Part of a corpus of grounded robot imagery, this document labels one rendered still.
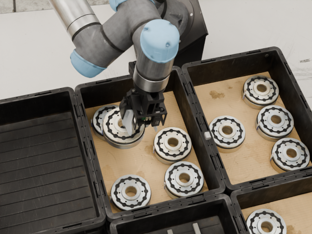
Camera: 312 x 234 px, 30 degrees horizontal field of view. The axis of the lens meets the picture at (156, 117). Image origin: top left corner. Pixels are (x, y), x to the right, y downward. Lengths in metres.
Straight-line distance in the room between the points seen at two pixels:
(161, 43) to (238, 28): 0.95
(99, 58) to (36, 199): 0.46
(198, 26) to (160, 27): 0.60
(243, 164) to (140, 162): 0.28
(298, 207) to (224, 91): 0.40
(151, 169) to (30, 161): 0.32
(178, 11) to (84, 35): 0.55
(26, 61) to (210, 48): 0.61
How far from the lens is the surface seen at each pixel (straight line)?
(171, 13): 1.74
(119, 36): 1.22
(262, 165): 1.61
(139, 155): 1.58
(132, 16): 1.20
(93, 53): 1.25
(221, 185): 1.44
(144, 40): 1.13
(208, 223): 1.51
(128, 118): 1.36
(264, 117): 1.65
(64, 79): 1.88
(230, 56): 1.66
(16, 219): 1.52
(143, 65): 1.17
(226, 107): 1.68
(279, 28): 2.08
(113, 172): 1.55
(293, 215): 1.56
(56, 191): 1.54
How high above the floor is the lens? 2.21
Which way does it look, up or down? 58 degrees down
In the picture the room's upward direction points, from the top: 6 degrees clockwise
